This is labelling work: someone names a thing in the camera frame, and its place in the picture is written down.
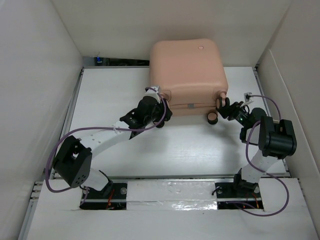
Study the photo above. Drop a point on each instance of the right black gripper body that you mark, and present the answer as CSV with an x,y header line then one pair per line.
x,y
241,115

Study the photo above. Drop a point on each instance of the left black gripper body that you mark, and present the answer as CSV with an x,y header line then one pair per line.
x,y
158,114

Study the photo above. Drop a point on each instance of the pink hard-shell suitcase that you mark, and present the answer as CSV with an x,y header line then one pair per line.
x,y
191,76

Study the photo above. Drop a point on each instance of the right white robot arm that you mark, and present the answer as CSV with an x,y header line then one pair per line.
x,y
275,141

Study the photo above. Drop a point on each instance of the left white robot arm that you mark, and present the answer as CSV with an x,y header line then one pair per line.
x,y
74,158

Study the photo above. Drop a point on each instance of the background electronics box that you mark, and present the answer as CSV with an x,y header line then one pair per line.
x,y
98,61

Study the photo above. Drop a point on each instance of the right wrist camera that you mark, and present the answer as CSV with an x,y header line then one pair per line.
x,y
247,99

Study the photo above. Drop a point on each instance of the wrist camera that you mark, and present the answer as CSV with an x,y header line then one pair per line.
x,y
153,91
247,99

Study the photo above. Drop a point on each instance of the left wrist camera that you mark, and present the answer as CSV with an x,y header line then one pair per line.
x,y
153,91

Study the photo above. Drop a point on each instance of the aluminium rail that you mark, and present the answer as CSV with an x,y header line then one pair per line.
x,y
158,191

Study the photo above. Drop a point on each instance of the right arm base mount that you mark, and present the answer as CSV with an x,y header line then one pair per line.
x,y
237,194

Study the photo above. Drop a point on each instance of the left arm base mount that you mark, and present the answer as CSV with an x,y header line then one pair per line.
x,y
112,197

